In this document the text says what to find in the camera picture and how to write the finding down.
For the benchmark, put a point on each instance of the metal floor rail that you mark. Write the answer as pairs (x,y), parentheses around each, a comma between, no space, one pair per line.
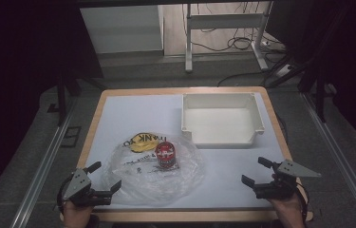
(39,177)
(340,158)

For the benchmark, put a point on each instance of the person's right hand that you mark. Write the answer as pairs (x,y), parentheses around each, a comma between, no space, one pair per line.
(286,207)

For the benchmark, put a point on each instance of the wooden table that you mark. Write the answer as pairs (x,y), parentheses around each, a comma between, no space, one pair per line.
(178,216)

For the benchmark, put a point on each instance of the clear printed plastic bag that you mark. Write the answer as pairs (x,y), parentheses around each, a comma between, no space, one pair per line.
(153,183)

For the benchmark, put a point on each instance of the white plastic bin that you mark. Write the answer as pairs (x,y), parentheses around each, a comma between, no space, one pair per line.
(220,122)

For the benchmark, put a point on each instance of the white desk frame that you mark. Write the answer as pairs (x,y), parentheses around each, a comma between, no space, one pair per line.
(226,21)

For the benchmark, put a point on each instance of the red can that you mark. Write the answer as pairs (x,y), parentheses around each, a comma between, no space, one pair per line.
(165,155)

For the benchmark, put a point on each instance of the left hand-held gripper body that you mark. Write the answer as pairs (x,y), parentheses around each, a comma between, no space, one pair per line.
(77,185)

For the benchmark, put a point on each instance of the white power strip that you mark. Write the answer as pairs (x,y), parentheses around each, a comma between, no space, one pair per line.
(284,71)

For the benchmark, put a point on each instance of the white cabinet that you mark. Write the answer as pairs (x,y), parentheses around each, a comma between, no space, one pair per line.
(121,28)

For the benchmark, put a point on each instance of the white table mat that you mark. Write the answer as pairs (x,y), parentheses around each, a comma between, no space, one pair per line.
(229,177)

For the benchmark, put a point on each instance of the black stand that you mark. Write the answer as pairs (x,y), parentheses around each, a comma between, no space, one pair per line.
(61,98)
(320,95)

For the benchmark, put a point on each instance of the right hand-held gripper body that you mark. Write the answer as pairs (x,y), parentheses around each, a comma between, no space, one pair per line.
(284,180)

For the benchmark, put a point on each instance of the person's left hand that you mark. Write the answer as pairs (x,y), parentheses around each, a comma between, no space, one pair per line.
(76,217)

